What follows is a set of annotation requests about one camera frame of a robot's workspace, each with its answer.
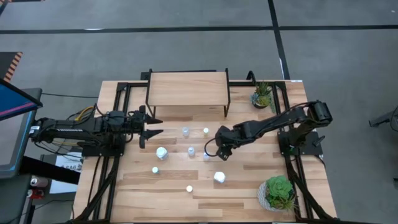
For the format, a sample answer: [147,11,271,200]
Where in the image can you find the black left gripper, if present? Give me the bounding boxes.
[126,105,164,149]

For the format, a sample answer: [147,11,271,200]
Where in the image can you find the large white medicine bottle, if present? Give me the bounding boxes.
[155,146,169,161]
[213,170,226,184]

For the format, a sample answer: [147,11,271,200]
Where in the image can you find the small succulent plant dark pot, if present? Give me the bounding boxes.
[249,81,277,113]

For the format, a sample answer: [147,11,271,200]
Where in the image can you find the green succulent white patterned pot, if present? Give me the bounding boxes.
[256,175,300,213]

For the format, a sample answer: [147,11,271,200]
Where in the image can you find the white printed paper sheet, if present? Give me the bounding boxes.
[55,151,84,174]

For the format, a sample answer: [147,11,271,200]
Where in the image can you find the black clamp lever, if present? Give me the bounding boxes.
[312,134,326,147]

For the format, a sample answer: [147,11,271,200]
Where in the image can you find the plain white paper sheet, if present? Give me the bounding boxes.
[49,179,78,195]

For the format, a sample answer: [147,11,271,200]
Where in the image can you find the black stand beam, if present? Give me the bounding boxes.
[18,155,82,185]

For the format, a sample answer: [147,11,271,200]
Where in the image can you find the white drink can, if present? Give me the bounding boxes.
[30,176,49,188]

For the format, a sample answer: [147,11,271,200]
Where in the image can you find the red drink can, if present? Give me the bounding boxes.
[27,188,45,200]

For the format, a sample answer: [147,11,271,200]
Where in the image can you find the monitor with blue screen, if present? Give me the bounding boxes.
[0,77,44,122]

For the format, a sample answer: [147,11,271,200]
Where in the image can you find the grey panel blue edge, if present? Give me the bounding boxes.
[0,110,34,180]

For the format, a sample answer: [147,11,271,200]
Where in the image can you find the black orange hazard striped mat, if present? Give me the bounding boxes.
[0,51,24,83]

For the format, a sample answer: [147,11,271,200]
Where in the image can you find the dark grey cabinet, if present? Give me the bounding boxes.
[0,173,34,224]

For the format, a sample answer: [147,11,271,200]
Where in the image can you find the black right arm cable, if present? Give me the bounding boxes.
[204,138,220,158]

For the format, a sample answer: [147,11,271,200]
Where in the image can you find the black aluminium table frame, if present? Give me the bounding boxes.
[73,79,338,224]

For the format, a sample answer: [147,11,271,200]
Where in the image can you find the wooden shelf black metal frame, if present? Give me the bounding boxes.
[145,68,231,119]

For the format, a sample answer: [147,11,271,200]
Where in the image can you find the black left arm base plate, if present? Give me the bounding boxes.
[81,144,126,158]

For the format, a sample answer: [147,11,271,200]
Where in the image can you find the yellow cable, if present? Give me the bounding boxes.
[73,105,96,122]

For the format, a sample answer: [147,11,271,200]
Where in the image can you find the black floor cable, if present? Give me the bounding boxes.
[41,91,100,99]

